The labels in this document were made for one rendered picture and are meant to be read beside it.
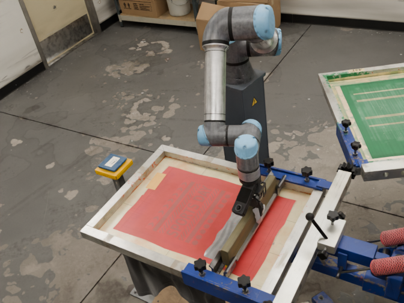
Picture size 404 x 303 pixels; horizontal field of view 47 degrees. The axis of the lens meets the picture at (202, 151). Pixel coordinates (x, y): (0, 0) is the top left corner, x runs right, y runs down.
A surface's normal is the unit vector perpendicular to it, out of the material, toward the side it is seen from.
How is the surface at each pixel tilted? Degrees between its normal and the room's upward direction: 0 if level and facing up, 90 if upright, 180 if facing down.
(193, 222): 0
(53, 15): 90
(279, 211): 0
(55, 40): 90
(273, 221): 0
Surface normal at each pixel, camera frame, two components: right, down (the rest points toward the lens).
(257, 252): -0.15, -0.78
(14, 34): 0.86, 0.21
